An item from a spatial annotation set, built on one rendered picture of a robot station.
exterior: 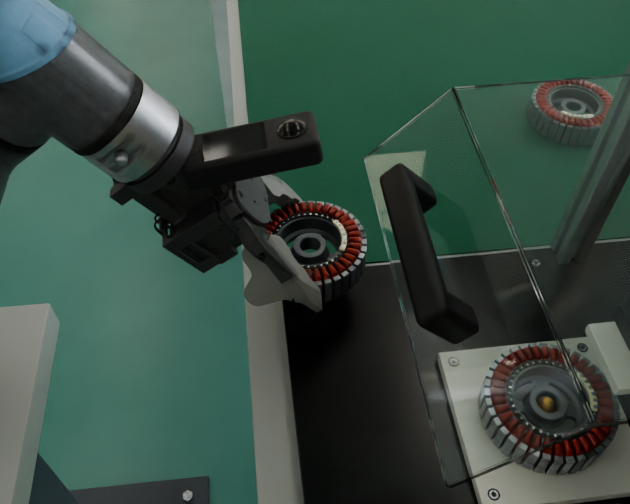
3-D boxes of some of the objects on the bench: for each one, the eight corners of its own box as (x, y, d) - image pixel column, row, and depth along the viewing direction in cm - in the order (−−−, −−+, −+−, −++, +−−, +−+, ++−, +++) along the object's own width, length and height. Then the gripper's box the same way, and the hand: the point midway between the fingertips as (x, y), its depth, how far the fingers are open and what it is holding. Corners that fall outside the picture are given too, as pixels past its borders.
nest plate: (481, 515, 54) (484, 510, 53) (437, 359, 64) (439, 352, 63) (652, 494, 55) (658, 488, 54) (585, 343, 65) (589, 336, 64)
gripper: (113, 113, 60) (253, 222, 74) (100, 264, 48) (270, 361, 62) (181, 59, 57) (314, 183, 71) (185, 205, 45) (344, 321, 59)
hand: (315, 251), depth 65 cm, fingers closed on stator, 13 cm apart
